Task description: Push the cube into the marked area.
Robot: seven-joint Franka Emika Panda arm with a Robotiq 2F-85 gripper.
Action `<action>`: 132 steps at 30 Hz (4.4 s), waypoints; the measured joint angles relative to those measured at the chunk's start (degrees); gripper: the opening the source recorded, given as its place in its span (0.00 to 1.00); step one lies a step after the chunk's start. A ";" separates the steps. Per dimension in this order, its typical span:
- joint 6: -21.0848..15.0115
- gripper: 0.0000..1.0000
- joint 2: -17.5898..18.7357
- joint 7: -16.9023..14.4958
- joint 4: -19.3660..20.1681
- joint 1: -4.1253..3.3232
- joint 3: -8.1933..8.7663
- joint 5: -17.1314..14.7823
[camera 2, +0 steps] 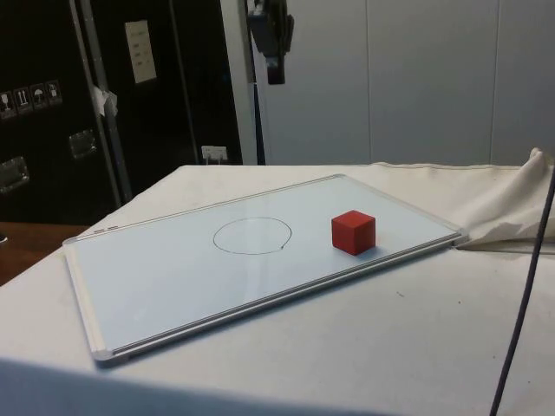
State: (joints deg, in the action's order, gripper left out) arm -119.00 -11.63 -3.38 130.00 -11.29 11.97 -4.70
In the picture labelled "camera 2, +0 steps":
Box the black cable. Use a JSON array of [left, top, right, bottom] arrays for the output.
[[491, 159, 555, 416]]

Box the flat whiteboard with silver frame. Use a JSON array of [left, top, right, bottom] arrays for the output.
[[62, 173, 471, 363]]

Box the pale locker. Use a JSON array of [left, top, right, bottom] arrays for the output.
[[219, 0, 370, 166]]

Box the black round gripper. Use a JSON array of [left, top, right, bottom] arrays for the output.
[[247, 0, 297, 86]]

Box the black cabinet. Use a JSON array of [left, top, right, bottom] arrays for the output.
[[0, 0, 245, 226]]

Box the red cube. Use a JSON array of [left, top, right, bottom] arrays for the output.
[[330, 209, 377, 257]]

